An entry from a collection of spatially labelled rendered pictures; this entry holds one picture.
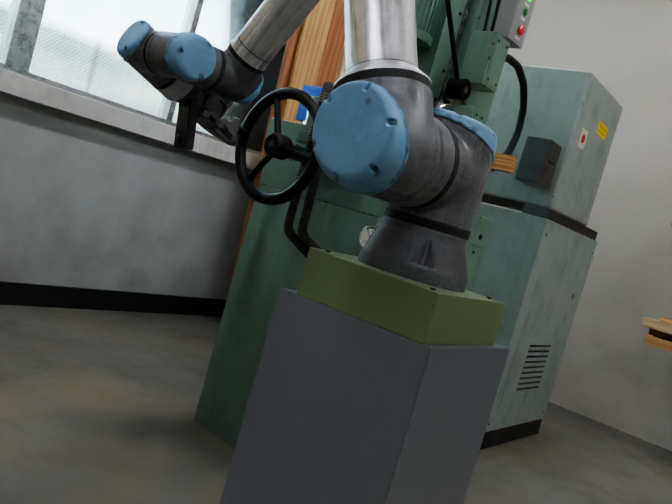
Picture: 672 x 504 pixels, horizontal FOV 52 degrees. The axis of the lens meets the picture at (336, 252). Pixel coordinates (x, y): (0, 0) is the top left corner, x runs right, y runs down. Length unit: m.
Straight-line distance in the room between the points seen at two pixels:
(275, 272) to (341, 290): 0.80
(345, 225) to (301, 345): 0.66
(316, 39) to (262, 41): 2.09
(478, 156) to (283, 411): 0.52
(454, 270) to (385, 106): 0.31
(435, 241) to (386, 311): 0.15
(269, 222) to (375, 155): 1.00
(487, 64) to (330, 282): 1.09
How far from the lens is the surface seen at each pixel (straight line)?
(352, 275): 1.07
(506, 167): 1.70
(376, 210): 1.68
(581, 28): 4.35
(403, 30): 1.07
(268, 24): 1.45
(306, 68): 3.49
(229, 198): 3.46
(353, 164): 0.96
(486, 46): 2.05
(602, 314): 3.95
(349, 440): 1.07
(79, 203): 2.97
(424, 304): 1.00
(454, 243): 1.13
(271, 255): 1.88
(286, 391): 1.14
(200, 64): 1.42
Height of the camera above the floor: 0.70
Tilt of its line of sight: 3 degrees down
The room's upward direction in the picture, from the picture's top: 16 degrees clockwise
